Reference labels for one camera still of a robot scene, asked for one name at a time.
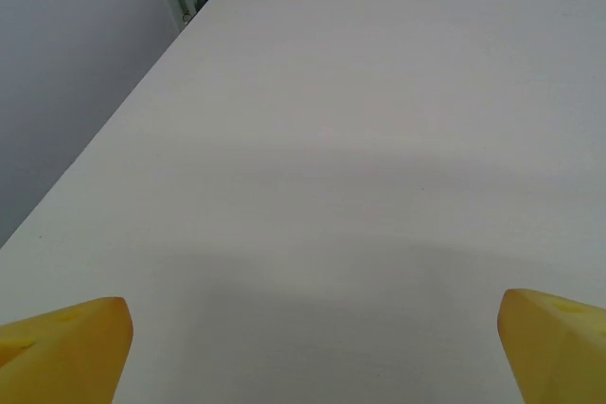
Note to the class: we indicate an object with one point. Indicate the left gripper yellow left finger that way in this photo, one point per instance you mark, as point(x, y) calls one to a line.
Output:
point(61, 356)

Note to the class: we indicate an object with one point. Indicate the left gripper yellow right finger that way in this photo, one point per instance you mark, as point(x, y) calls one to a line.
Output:
point(558, 356)

